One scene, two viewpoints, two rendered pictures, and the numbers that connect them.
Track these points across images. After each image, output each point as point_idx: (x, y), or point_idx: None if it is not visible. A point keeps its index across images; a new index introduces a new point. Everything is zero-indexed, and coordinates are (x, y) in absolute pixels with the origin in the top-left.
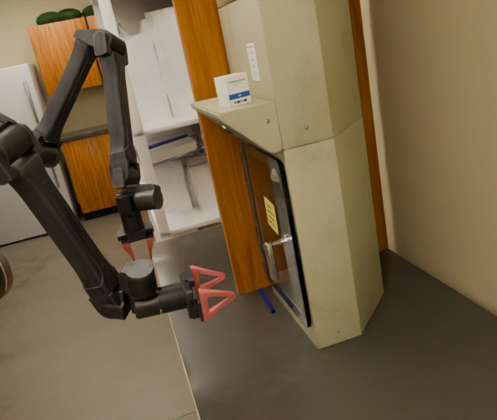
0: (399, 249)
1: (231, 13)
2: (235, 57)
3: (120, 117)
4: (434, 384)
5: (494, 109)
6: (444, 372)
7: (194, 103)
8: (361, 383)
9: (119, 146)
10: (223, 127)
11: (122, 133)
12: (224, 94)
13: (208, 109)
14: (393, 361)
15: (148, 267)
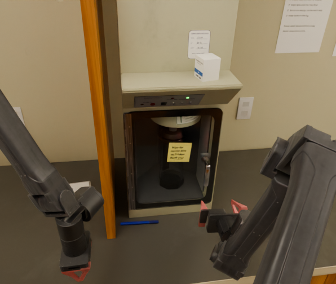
0: (115, 156)
1: (163, 4)
2: (150, 40)
3: (27, 132)
4: (251, 181)
5: None
6: (243, 177)
7: (137, 87)
8: (245, 202)
9: (46, 167)
10: (188, 97)
11: (39, 151)
12: (215, 71)
13: (204, 85)
14: (231, 187)
15: (248, 212)
